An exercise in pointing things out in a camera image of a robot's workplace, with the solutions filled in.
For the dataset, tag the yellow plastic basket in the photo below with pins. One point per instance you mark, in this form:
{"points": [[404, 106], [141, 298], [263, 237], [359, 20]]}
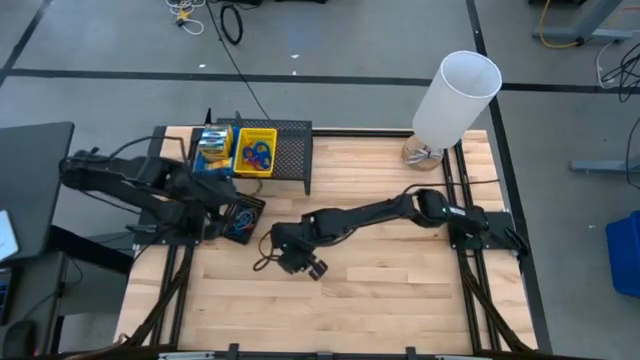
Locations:
{"points": [[250, 135]]}

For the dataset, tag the dark keyboard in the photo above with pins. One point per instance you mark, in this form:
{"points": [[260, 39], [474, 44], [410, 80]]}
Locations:
{"points": [[4, 295]]}

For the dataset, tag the black aluminium frame rail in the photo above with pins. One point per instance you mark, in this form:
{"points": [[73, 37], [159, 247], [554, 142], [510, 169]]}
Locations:
{"points": [[475, 325], [360, 132], [185, 280]]}

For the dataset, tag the grey desk foot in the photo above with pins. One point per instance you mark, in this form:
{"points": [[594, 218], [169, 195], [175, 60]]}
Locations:
{"points": [[600, 165], [585, 35]]}

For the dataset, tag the blue rubber band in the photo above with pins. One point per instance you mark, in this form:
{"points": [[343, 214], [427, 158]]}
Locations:
{"points": [[247, 216]]}

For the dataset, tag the blue storage bin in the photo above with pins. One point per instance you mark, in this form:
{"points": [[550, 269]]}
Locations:
{"points": [[625, 255]]}

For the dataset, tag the black plastic basket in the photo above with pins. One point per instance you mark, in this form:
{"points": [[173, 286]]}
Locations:
{"points": [[255, 235]]}

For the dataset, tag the black computer mouse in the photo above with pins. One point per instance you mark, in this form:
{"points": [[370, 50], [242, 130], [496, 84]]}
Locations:
{"points": [[20, 339]]}

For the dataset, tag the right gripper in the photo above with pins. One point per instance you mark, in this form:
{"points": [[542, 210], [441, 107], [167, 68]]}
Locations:
{"points": [[292, 240]]}

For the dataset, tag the black control box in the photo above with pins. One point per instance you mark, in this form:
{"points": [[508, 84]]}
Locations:
{"points": [[156, 142]]}

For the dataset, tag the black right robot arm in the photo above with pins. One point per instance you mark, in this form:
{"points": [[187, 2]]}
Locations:
{"points": [[380, 215]]}

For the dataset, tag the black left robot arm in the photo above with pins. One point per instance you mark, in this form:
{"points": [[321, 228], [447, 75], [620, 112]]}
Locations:
{"points": [[130, 185]]}

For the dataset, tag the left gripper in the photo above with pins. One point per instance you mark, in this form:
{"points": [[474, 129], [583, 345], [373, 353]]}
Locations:
{"points": [[220, 192]]}

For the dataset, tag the blue plastic basket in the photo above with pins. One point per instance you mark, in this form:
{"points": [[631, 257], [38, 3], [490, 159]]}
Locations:
{"points": [[200, 165]]}

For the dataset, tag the black mesh desk shelf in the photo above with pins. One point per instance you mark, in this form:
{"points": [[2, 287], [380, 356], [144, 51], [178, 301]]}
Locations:
{"points": [[295, 150]]}

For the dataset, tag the white shade table lamp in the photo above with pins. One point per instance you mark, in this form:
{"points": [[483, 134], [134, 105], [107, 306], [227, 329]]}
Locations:
{"points": [[450, 100]]}

